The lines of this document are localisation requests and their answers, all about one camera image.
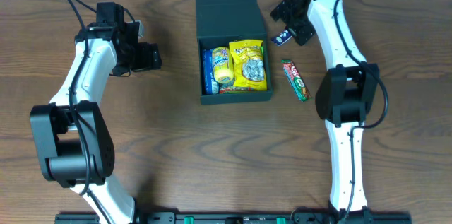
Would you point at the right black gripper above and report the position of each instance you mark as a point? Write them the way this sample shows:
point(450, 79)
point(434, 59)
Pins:
point(292, 18)

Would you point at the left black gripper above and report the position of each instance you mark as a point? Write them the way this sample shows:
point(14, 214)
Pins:
point(149, 56)

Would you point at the dark blue Dairy Milk bar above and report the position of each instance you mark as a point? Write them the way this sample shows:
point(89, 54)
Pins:
point(282, 38)

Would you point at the red green KitKat bar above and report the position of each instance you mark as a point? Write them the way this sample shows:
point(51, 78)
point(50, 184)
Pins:
point(295, 80)

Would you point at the yellow sunflower seed bag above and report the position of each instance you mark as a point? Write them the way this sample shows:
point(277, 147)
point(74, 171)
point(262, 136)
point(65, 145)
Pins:
point(250, 66)

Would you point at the black gift box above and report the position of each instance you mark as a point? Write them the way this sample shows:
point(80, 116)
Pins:
point(219, 22)

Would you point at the blue Oreo cookie pack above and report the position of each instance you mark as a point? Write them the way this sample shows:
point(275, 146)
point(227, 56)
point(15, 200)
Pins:
point(210, 84)

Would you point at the yellow plastic candy canister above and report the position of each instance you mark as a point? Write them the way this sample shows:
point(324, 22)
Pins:
point(222, 63)

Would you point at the green Haribo gummy bag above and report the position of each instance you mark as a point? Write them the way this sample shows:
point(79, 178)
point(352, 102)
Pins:
point(236, 89)

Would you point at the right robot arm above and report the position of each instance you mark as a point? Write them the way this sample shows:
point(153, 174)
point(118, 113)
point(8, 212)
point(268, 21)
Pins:
point(344, 98)

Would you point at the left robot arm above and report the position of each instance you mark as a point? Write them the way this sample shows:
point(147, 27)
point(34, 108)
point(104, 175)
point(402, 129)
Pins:
point(73, 144)

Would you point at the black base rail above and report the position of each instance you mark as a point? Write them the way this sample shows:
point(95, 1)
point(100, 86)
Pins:
point(304, 217)

